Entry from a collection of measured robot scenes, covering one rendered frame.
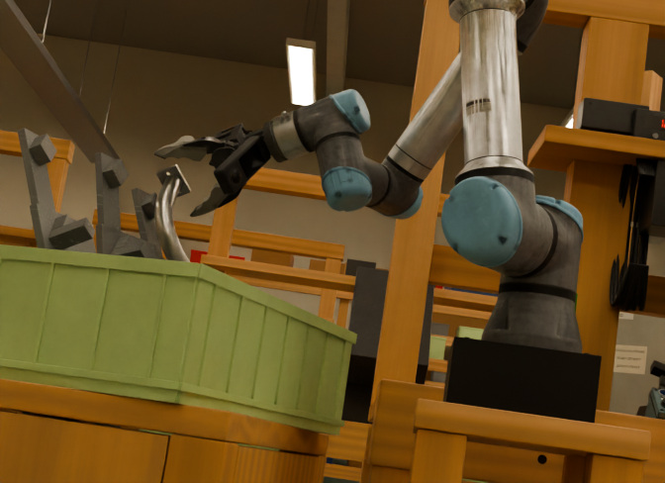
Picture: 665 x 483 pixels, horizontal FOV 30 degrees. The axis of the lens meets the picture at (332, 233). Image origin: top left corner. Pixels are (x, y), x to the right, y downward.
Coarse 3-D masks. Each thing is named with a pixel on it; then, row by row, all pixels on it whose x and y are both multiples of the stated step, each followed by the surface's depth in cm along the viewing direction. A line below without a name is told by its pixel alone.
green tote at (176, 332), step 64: (0, 256) 160; (64, 256) 157; (128, 256) 154; (0, 320) 158; (64, 320) 155; (128, 320) 152; (192, 320) 150; (256, 320) 168; (320, 320) 190; (64, 384) 153; (128, 384) 150; (192, 384) 151; (256, 384) 169; (320, 384) 192
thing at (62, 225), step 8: (64, 216) 173; (56, 224) 172; (64, 224) 172; (72, 224) 170; (80, 224) 169; (88, 224) 170; (56, 232) 170; (64, 232) 169; (72, 232) 169; (80, 232) 169; (88, 232) 169; (56, 240) 170; (64, 240) 170; (72, 240) 170; (80, 240) 170; (88, 240) 170; (56, 248) 171; (64, 248) 171
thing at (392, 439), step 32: (384, 384) 216; (416, 384) 216; (384, 416) 215; (608, 416) 215; (640, 416) 216; (384, 448) 214; (480, 448) 214; (512, 448) 214; (480, 480) 214; (512, 480) 213; (544, 480) 213
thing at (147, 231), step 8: (136, 192) 206; (144, 192) 209; (136, 200) 206; (144, 200) 207; (152, 200) 206; (136, 208) 206; (144, 208) 206; (152, 208) 205; (144, 216) 206; (152, 216) 206; (144, 224) 205; (152, 224) 207; (144, 232) 204; (152, 232) 206; (144, 240) 204; (152, 240) 205; (160, 248) 207; (160, 256) 206
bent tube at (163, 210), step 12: (168, 168) 211; (168, 180) 210; (180, 180) 211; (168, 192) 206; (180, 192) 214; (156, 204) 204; (168, 204) 204; (156, 216) 203; (168, 216) 202; (156, 228) 202; (168, 228) 202; (168, 240) 201; (168, 252) 201; (180, 252) 202
